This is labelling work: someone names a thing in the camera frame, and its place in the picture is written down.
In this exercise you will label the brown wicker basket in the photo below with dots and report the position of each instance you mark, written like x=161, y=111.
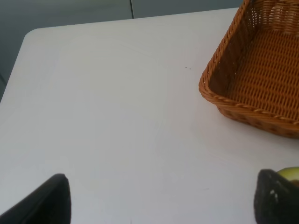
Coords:
x=253, y=76

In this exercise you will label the halved avocado with pit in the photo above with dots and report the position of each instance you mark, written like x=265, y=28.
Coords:
x=291, y=173

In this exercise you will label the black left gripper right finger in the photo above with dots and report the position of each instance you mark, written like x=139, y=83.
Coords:
x=276, y=199

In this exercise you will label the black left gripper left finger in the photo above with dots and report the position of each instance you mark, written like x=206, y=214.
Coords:
x=50, y=203

